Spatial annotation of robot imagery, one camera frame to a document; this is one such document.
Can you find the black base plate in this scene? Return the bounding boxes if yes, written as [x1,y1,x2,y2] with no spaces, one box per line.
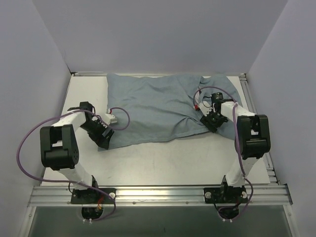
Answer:
[70,189,113,204]
[203,186,248,204]

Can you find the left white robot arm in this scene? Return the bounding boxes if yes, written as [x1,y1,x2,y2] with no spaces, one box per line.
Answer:
[40,102,117,203]

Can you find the purple cable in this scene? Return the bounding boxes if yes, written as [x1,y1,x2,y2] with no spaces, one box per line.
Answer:
[19,107,131,220]
[193,86,254,219]

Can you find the aluminium front rail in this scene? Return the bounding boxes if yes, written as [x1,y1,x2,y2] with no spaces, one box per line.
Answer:
[28,185,292,207]

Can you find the aluminium rail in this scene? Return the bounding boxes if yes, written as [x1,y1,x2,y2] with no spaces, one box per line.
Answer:
[239,74,288,187]
[28,185,292,207]

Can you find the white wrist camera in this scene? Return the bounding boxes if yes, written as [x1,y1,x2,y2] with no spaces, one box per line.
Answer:
[194,102,213,117]
[102,109,118,125]

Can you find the aluminium right side rail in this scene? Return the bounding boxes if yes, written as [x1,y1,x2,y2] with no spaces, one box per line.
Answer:
[239,74,288,187]

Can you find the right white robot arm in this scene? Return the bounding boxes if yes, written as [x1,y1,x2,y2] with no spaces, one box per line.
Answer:
[197,92,271,202]

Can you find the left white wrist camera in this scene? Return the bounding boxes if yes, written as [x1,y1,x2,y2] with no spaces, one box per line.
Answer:
[102,109,118,125]

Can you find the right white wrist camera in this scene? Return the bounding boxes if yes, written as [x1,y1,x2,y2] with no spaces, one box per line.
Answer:
[194,102,213,117]

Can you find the grey-blue pillowcase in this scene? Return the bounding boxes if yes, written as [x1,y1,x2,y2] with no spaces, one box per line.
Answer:
[107,74,241,149]

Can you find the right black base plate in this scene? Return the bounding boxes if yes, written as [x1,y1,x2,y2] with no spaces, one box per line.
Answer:
[203,186,248,204]

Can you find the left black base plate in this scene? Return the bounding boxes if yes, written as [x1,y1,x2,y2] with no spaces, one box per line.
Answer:
[70,189,113,204]

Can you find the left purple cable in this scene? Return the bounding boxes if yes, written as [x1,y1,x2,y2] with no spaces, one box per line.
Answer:
[19,107,131,220]

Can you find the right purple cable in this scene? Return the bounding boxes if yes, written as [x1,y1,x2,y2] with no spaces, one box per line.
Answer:
[193,86,254,219]

